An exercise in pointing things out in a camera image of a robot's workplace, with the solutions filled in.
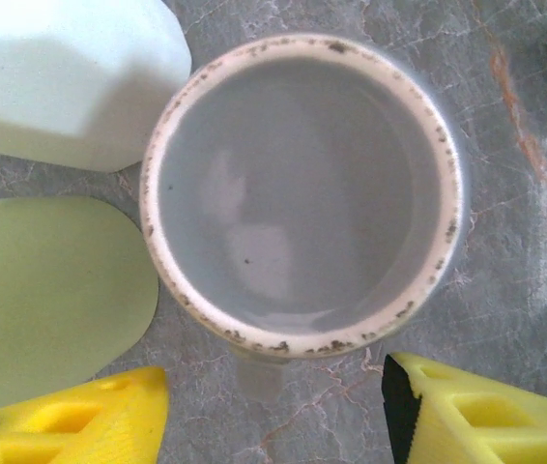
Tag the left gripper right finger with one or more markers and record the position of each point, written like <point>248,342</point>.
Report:
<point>435,435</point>

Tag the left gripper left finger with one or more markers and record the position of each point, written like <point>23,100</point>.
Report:
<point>133,411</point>

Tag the light green mug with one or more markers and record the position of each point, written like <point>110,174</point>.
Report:
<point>51,290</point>

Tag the grey mug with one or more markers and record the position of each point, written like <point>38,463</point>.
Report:
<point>302,193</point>

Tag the white faceted mug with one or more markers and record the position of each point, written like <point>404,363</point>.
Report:
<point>61,87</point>

